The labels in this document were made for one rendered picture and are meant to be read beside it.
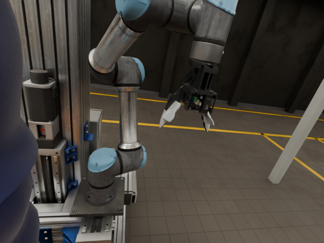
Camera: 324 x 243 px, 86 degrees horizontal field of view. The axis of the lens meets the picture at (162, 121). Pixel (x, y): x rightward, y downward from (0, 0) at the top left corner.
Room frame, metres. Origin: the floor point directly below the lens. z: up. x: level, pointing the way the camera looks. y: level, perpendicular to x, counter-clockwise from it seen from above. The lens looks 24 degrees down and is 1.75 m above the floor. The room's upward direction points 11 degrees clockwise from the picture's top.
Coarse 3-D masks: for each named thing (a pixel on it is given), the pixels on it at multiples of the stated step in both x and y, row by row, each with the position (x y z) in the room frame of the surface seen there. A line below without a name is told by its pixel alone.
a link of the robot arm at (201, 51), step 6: (192, 42) 0.46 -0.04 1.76; (198, 42) 0.43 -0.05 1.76; (204, 42) 0.42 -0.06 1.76; (192, 48) 0.45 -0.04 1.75; (198, 48) 0.43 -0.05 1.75; (204, 48) 0.42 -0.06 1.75; (210, 48) 0.42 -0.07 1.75; (216, 48) 0.42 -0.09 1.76; (222, 48) 0.44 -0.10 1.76; (192, 54) 0.44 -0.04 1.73; (198, 54) 0.43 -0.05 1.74; (204, 54) 0.42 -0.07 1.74; (210, 54) 0.42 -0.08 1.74; (216, 54) 0.43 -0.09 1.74; (222, 54) 0.47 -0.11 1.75; (192, 60) 0.45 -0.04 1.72; (198, 60) 0.43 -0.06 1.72; (204, 60) 0.42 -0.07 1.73; (210, 60) 0.42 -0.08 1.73; (216, 60) 0.43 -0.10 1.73
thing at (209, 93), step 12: (204, 72) 0.43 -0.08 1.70; (216, 72) 0.41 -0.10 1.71; (192, 84) 0.46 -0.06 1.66; (204, 84) 0.42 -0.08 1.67; (180, 96) 0.46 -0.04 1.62; (192, 96) 0.42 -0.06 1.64; (204, 96) 0.42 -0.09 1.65; (216, 96) 0.42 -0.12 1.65; (192, 108) 0.42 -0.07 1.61; (204, 108) 0.42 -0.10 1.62
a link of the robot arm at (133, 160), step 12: (120, 60) 0.73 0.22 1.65; (132, 60) 0.77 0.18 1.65; (120, 72) 0.71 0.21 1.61; (132, 72) 0.74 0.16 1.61; (144, 72) 0.79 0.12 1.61; (120, 84) 0.72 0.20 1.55; (132, 84) 0.73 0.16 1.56; (120, 96) 0.73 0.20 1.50; (132, 96) 0.73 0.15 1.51; (120, 108) 0.72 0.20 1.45; (132, 108) 0.72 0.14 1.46; (120, 120) 0.71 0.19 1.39; (132, 120) 0.71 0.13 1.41; (120, 132) 0.70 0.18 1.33; (132, 132) 0.69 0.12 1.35; (120, 144) 0.68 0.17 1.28; (132, 144) 0.68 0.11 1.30; (132, 156) 0.65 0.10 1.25; (144, 156) 0.69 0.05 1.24; (132, 168) 0.64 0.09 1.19
